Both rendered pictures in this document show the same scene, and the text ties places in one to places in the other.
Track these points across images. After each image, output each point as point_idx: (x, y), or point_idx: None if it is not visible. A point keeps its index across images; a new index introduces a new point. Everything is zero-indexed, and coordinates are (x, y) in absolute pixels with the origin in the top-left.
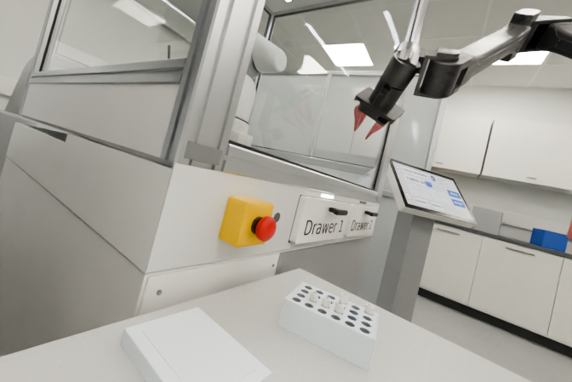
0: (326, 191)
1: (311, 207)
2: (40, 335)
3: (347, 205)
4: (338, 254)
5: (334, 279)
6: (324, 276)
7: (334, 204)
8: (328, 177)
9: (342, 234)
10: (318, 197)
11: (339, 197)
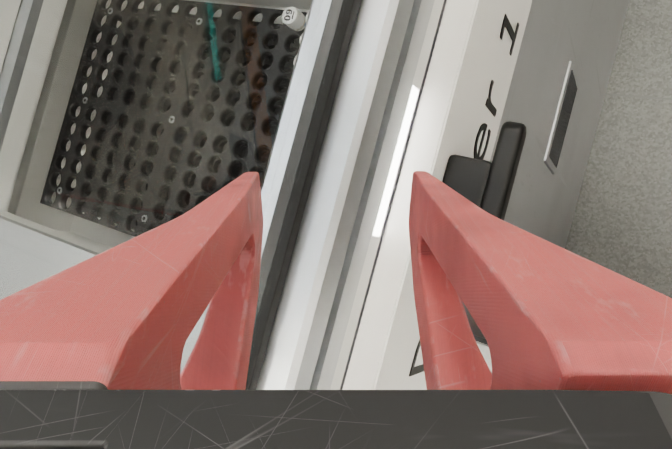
0: (381, 196)
1: (392, 370)
2: None
3: None
4: None
5: (555, 2)
6: (526, 85)
7: (447, 137)
8: (343, 208)
9: (527, 3)
10: (376, 257)
11: (434, 9)
